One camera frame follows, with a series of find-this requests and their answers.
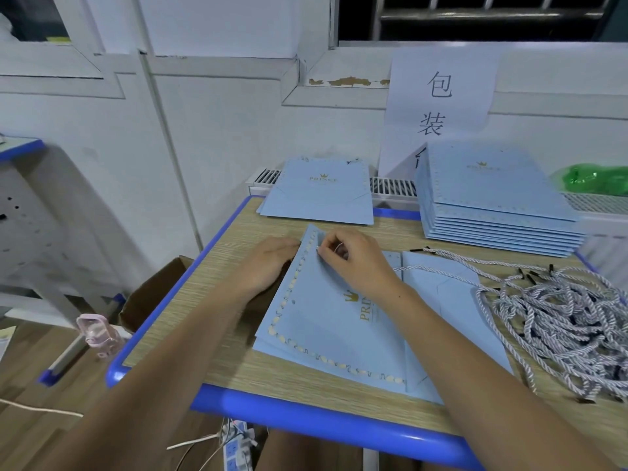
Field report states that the person's left hand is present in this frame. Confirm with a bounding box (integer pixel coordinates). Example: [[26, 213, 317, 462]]
[[226, 236, 302, 303]]

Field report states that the person's right hand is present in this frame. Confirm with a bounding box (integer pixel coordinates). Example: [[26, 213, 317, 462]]
[[318, 226, 406, 311]]

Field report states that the crown-print light blue paper bag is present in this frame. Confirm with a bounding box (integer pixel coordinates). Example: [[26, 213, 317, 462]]
[[257, 156, 376, 226], [253, 225, 514, 404]]

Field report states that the stack of blue paper bags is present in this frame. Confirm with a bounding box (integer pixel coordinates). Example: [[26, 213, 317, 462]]
[[415, 142, 587, 258]]

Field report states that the pile of white twisted ropes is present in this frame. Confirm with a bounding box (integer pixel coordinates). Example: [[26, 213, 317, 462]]
[[476, 264, 628, 403]]

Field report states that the person's right forearm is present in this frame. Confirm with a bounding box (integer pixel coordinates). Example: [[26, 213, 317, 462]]
[[383, 284, 614, 471]]

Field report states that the person's left forearm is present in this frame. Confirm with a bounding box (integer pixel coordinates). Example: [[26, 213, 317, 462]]
[[44, 279, 256, 471]]

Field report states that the person's leg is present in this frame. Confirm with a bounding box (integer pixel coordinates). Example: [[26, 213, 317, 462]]
[[257, 431, 364, 471]]

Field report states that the blue-edged wooden desk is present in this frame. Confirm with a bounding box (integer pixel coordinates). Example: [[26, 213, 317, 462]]
[[106, 196, 628, 471]]

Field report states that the brown cardboard box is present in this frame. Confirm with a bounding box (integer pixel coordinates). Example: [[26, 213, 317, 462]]
[[118, 254, 196, 334]]

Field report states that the pink water bottle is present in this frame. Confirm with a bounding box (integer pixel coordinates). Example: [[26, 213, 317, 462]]
[[77, 313, 131, 360]]

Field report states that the white paper sign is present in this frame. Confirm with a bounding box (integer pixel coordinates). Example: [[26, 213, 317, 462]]
[[377, 48, 500, 177]]

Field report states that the white power strip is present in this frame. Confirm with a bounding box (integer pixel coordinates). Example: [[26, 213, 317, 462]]
[[220, 419, 258, 471]]

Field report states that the grey metal desk blue edge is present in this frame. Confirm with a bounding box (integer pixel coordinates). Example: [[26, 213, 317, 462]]
[[0, 135, 127, 387]]

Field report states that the green plastic bottle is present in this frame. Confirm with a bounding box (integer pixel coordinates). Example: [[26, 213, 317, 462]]
[[559, 164, 628, 197]]

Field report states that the white paper sheet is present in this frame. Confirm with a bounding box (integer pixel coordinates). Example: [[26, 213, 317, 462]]
[[0, 325, 17, 364]]

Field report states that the metal window grille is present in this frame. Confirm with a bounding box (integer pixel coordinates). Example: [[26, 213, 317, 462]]
[[338, 0, 628, 43]]

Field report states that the white framed window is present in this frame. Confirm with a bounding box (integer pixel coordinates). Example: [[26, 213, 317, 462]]
[[0, 0, 124, 99]]

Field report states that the white cable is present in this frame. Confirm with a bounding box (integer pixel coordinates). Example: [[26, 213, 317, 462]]
[[0, 397, 84, 420]]

